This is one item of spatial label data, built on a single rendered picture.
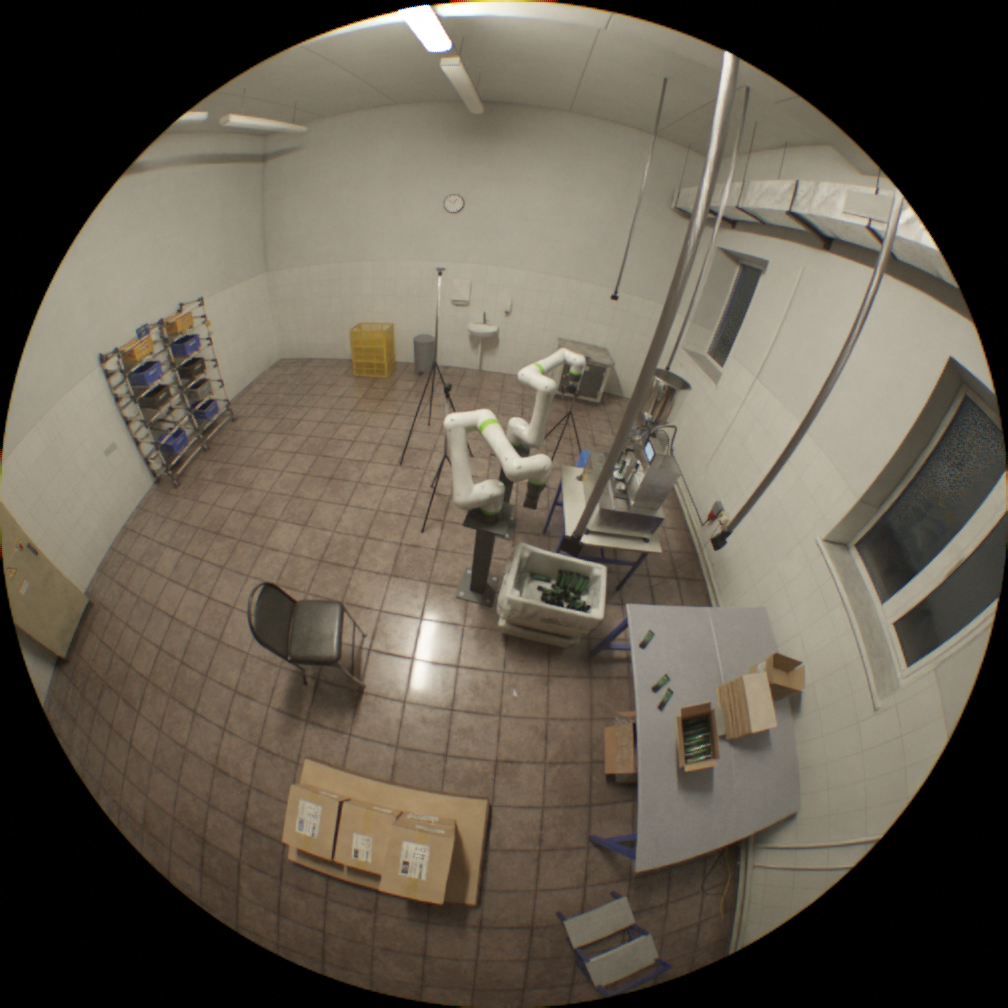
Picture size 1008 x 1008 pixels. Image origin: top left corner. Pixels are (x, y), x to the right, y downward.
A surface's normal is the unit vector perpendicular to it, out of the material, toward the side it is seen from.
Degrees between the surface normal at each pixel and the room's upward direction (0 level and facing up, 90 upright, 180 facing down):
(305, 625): 0
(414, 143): 90
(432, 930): 0
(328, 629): 0
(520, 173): 90
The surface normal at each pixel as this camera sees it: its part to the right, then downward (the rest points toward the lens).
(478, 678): 0.14, -0.68
